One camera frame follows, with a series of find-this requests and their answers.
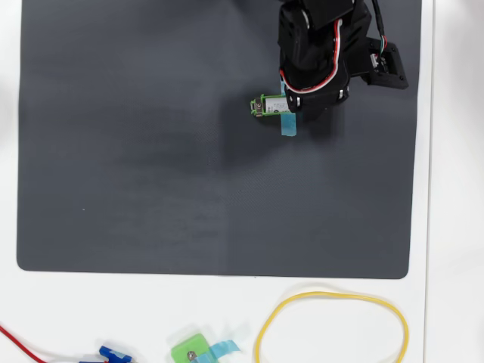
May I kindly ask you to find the black camera cable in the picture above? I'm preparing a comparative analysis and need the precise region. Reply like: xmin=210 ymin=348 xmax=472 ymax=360
xmin=371 ymin=0 xmax=389 ymax=54

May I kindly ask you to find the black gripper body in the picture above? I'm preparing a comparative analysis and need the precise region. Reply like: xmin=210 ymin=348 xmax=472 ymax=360
xmin=278 ymin=36 xmax=352 ymax=95

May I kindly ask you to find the yellow cable loop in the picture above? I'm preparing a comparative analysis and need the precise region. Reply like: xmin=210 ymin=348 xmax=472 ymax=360
xmin=253 ymin=290 xmax=411 ymax=363

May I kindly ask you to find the white AA battery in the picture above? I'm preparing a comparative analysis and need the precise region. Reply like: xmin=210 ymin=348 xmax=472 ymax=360
xmin=263 ymin=96 xmax=292 ymax=114

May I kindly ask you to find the long blue masking tape strip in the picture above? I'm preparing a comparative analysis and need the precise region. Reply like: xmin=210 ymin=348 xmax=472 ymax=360
xmin=278 ymin=75 xmax=299 ymax=138

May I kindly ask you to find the dark grey textured mat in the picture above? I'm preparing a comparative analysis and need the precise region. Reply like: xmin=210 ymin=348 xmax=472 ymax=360
xmin=15 ymin=0 xmax=423 ymax=281

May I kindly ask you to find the red white black servo cable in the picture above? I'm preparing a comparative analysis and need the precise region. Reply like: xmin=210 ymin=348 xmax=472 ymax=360
xmin=278 ymin=18 xmax=346 ymax=94

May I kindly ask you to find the crumpled blue tape piece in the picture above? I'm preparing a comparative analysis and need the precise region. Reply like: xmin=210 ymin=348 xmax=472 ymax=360
xmin=196 ymin=339 xmax=243 ymax=363

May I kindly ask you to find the small green printed block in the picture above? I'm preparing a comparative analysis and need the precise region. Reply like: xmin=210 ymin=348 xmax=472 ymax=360
xmin=169 ymin=332 xmax=213 ymax=363

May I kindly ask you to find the green battery holder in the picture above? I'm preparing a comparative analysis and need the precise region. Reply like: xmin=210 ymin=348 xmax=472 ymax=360
xmin=249 ymin=93 xmax=303 ymax=119

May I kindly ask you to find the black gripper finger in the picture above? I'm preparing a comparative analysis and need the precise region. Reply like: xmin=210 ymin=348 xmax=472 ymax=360
xmin=283 ymin=83 xmax=350 ymax=123

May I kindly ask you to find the red wire with clip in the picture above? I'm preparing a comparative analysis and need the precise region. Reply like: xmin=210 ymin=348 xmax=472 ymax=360
xmin=0 ymin=324 xmax=48 ymax=363

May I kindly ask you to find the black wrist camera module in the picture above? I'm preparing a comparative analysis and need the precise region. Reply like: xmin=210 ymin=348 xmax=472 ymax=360
xmin=349 ymin=36 xmax=410 ymax=91

